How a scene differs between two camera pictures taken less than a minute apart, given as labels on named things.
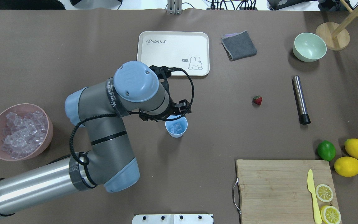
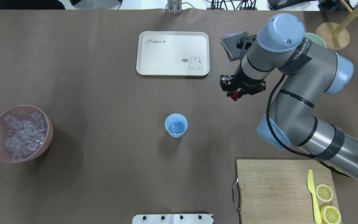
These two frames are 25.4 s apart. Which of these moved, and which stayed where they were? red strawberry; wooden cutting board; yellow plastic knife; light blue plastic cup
Moved: red strawberry
Stayed: yellow plastic knife; wooden cutting board; light blue plastic cup
